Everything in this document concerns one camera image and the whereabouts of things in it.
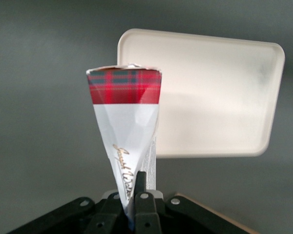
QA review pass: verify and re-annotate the red tartan cookie box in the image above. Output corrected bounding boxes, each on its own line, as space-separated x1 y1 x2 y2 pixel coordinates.
85 62 163 224

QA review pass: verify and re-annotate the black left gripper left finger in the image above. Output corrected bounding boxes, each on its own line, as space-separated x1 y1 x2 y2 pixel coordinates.
7 192 128 234

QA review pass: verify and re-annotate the beige plastic tray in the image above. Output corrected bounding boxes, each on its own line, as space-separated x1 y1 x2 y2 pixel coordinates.
117 28 286 159

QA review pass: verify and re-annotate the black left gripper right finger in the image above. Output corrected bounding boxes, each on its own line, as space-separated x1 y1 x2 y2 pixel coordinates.
130 171 249 234

